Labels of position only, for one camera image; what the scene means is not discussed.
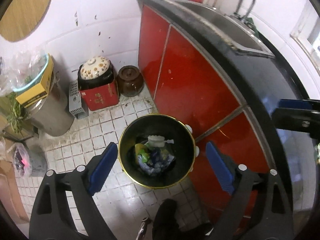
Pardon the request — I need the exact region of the trash inside bin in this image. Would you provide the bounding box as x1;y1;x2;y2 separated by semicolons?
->
135;135;176;177

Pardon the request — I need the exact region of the black gold trash bin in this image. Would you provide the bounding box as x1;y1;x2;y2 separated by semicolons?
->
118;114;200;189

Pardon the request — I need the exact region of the plastic bag with pink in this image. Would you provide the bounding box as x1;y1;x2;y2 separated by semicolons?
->
12;142;32;178

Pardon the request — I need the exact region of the grey bucket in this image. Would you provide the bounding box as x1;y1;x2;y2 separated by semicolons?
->
26;72;74;137

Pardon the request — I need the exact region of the grey plastic basket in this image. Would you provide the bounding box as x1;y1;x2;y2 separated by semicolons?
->
69;80;88;119

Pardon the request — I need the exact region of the red box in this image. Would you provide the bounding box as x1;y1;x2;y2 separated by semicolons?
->
78;79;119;112

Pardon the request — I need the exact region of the steel sink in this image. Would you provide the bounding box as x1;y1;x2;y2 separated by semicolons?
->
163;0;275;59

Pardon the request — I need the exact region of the yellow cardboard box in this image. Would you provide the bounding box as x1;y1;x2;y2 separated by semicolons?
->
12;54;54;107

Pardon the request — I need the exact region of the brown ceramic jar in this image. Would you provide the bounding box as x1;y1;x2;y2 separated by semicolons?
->
117;66;144;97

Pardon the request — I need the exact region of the floral lidded pot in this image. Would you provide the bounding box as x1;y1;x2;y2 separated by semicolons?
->
78;56;114;90

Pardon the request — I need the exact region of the red cabinet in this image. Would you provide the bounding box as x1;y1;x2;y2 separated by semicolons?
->
138;5;269;222

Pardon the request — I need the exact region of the steel faucet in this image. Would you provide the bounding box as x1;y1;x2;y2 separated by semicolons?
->
233;0;257;21

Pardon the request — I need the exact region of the round wooden board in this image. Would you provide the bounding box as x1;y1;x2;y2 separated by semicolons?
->
1;0;51;42

